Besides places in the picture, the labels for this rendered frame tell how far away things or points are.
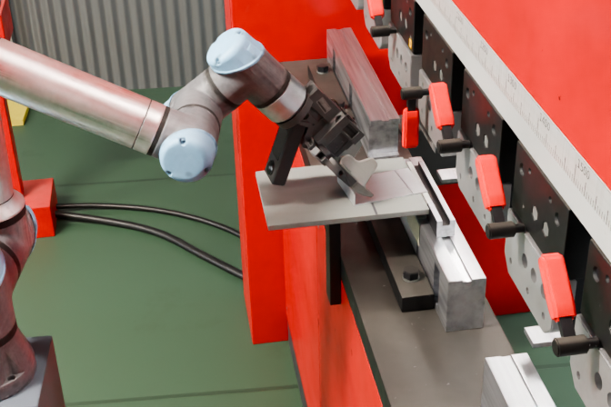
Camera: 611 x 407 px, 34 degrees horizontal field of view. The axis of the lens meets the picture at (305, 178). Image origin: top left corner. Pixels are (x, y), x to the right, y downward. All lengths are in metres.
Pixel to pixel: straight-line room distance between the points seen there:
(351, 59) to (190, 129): 0.91
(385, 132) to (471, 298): 0.57
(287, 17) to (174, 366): 1.05
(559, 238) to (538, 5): 0.23
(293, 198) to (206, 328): 1.40
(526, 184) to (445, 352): 0.50
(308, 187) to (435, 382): 0.41
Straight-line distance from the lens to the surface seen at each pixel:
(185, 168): 1.40
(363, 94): 2.09
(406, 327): 1.59
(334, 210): 1.63
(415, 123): 1.47
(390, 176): 1.72
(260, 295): 2.84
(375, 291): 1.66
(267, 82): 1.50
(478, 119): 1.25
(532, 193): 1.10
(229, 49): 1.47
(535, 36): 1.06
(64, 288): 3.27
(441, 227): 1.62
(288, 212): 1.63
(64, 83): 1.41
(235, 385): 2.82
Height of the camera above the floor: 1.86
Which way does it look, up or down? 30 degrees down
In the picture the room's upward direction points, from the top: 2 degrees counter-clockwise
